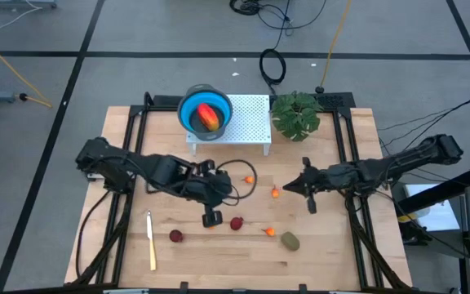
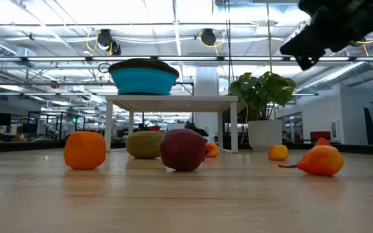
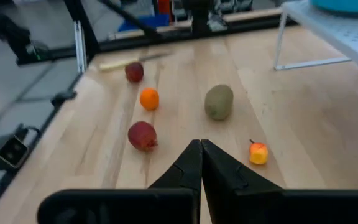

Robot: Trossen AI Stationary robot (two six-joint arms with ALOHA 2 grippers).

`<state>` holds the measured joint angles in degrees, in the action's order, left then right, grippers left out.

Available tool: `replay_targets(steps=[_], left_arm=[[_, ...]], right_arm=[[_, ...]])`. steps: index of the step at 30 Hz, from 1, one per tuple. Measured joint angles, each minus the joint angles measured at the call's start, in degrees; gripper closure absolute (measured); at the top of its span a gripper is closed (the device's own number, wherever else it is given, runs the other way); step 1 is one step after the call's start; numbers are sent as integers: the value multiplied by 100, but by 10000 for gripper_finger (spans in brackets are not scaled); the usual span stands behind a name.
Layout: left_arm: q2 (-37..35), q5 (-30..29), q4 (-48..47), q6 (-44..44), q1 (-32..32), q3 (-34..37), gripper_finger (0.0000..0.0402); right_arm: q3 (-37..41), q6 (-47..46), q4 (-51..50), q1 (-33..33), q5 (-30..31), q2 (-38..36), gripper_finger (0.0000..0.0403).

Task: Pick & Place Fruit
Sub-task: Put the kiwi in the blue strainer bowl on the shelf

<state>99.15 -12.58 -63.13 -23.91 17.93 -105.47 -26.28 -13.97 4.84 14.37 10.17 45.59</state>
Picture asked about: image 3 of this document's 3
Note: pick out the dark red toy plum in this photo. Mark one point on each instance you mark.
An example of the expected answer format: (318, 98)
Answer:
(134, 72)

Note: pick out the white perforated metal shelf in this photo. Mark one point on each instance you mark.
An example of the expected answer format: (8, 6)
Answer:
(337, 34)

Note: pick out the black table edge clamp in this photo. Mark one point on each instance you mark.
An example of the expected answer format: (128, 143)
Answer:
(62, 97)

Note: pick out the silver aluminium bracket bar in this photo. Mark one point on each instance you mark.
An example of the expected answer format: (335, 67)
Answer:
(80, 46)

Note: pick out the blue bowl with grey rim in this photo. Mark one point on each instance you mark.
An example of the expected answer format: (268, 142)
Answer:
(343, 5)

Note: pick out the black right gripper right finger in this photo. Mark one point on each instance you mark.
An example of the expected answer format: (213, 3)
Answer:
(225, 186)

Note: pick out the dark red toy pomegranate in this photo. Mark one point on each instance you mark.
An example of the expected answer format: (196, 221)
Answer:
(142, 136)

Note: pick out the green brown toy kiwi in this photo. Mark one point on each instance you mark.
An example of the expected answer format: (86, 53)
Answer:
(218, 102)

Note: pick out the round orange toy orange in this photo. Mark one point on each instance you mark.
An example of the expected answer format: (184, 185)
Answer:
(149, 99)

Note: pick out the small orange toy fruit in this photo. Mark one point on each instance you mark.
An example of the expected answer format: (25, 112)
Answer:
(258, 153)

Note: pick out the blue plastic bin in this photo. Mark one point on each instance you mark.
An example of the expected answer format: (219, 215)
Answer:
(145, 23)

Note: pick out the black table-level camera box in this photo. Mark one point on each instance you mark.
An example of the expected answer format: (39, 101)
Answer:
(8, 151)

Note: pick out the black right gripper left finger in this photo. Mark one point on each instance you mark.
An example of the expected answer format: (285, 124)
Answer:
(186, 174)

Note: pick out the parts bin storage rack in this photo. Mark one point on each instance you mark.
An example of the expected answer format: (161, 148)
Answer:
(164, 6)

